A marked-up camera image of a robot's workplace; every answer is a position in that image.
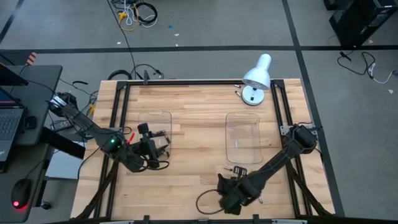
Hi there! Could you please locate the black monitor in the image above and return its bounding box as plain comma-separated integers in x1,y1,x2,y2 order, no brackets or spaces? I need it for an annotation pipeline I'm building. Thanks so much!
0,62,29,87

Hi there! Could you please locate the small black adapter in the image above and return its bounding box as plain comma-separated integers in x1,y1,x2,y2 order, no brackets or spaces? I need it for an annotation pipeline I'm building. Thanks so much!
24,115,38,130

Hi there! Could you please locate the long black floor cable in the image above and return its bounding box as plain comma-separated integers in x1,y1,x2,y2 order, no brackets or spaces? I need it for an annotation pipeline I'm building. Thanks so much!
107,0,137,80

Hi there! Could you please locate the black coiled cable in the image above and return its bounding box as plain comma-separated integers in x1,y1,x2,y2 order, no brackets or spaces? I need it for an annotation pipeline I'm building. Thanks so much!
133,1,159,26

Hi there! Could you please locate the black aluminium table frame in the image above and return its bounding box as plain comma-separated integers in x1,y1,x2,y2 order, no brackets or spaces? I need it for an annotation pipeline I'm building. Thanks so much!
73,79,337,224

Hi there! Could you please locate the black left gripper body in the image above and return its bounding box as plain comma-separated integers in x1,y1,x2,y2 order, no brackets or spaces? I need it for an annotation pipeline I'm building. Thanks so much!
137,123,160,169

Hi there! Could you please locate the black cable coil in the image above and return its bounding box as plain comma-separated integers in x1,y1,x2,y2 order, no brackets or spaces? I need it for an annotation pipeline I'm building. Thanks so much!
107,68,133,81

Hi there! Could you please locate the dark grey desk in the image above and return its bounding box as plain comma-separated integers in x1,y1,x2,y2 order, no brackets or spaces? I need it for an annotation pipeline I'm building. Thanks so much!
0,64,63,223

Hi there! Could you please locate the black laptop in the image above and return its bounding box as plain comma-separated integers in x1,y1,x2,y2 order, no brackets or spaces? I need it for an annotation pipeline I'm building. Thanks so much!
0,86,27,162

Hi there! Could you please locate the grey power brick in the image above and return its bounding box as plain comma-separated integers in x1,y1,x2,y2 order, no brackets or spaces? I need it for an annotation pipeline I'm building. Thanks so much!
49,119,74,131

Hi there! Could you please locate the white plastic strip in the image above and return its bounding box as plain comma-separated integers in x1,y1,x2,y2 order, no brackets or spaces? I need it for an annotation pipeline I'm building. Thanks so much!
271,219,308,224

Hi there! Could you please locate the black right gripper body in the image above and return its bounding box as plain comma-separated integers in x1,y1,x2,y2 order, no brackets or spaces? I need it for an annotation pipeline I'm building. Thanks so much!
216,173,262,216

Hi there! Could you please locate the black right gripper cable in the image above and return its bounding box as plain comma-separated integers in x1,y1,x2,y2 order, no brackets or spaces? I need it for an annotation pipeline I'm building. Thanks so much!
195,189,224,215

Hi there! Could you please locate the white desk lamp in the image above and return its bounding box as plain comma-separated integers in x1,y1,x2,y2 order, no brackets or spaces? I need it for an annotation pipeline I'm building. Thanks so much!
241,53,272,106

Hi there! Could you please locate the black computer mouse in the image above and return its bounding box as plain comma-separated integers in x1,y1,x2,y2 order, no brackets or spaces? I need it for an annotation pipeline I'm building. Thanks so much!
11,178,32,210

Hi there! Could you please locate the white floor cable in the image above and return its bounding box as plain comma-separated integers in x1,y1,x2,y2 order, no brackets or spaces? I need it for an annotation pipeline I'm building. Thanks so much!
368,62,398,85

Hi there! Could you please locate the yellow floor cable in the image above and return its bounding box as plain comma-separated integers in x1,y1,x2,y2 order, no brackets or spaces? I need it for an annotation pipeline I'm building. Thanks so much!
117,11,140,32

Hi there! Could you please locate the silver mounting plate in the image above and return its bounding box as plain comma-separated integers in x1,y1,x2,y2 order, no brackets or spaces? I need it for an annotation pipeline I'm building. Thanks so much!
279,124,295,136

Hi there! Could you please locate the black computer tower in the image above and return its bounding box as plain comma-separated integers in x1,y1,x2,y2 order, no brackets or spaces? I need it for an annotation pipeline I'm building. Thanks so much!
328,0,398,47

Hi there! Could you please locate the clear plastic tray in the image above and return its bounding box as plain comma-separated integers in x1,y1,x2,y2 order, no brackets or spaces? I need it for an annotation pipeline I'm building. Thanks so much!
225,112,264,165
137,111,173,162

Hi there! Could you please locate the white box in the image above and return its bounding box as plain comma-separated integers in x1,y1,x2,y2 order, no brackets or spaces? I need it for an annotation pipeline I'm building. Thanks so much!
45,149,85,180

